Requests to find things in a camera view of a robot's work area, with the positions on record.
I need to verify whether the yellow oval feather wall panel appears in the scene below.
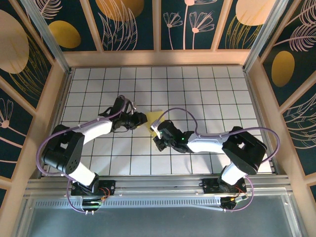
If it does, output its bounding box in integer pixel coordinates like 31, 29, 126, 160
29, 0, 97, 52

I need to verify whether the aluminium mounting beam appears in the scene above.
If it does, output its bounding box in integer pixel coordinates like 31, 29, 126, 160
24, 174, 293, 198

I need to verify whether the yellow paper sheet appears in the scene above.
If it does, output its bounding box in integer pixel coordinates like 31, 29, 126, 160
145, 111, 165, 138

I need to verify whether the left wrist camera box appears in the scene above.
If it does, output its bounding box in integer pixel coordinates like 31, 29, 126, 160
112, 96, 129, 117

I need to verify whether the peach circle yellow-lines wall panel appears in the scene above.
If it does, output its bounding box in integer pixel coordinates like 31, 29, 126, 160
216, 0, 277, 50

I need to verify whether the pink flowers wall panel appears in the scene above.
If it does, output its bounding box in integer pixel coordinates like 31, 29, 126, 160
160, 0, 227, 51

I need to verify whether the yellow oval fern wall panel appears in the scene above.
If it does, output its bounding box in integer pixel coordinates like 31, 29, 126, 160
261, 0, 316, 107

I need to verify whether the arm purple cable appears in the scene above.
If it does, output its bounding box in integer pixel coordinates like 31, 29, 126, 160
158, 108, 281, 213
36, 95, 138, 214

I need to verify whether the peach disc wall panel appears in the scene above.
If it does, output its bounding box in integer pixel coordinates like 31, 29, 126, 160
0, 2, 54, 109

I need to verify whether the leaf outline wall panel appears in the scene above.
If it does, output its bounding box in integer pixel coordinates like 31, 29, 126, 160
282, 93, 316, 176

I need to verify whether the wooden enclosure frame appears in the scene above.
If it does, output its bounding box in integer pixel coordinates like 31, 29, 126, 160
0, 0, 316, 237

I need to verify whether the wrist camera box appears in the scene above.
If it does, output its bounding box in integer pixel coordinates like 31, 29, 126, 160
157, 120, 179, 139
112, 96, 129, 117

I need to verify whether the aluminium corner post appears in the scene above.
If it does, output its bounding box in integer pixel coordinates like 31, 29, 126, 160
19, 0, 73, 76
242, 0, 283, 72

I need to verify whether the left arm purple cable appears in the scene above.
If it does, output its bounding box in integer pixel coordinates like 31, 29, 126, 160
36, 95, 138, 214

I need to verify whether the orange circle leaf wall panel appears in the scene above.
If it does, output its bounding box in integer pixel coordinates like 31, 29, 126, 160
88, 0, 155, 52

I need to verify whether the slotted cable duct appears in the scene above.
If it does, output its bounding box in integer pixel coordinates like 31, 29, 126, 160
34, 198, 224, 208

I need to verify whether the aluminium table side rail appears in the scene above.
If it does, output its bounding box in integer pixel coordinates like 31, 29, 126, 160
37, 68, 75, 179
243, 68, 281, 175

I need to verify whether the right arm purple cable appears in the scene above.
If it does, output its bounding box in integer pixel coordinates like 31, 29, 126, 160
158, 108, 281, 213

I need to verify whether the small wiring board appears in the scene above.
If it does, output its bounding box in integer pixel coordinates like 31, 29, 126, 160
219, 195, 249, 212
80, 196, 107, 215

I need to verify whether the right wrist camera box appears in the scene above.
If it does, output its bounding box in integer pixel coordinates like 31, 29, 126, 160
157, 120, 179, 139

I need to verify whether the single flower wall panel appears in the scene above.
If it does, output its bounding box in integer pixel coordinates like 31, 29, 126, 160
0, 87, 35, 180

